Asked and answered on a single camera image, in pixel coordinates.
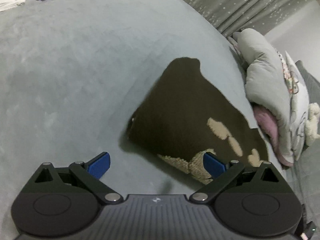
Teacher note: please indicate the floral pillow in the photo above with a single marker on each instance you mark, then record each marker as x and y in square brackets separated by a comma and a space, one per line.
[287, 72]

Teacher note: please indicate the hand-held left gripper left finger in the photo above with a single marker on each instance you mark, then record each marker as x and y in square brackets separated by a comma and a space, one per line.
[100, 166]

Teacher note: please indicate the grey bed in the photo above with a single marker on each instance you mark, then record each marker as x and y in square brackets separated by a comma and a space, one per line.
[75, 80]

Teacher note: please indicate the pink blanket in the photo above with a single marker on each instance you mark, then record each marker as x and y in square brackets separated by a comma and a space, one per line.
[267, 122]

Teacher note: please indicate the white plush toy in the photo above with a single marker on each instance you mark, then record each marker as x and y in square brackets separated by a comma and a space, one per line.
[312, 122]

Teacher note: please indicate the grey quilt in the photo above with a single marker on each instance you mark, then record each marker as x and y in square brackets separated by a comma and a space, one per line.
[262, 80]

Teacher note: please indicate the brown knit sweater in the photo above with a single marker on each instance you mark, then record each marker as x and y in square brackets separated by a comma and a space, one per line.
[180, 110]

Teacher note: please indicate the grey headboard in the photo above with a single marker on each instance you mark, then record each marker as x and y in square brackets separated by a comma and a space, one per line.
[312, 80]

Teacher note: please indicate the grey star-print curtain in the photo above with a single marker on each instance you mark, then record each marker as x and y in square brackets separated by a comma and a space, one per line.
[237, 2]

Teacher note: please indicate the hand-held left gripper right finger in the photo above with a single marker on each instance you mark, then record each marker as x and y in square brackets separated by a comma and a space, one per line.
[212, 165]

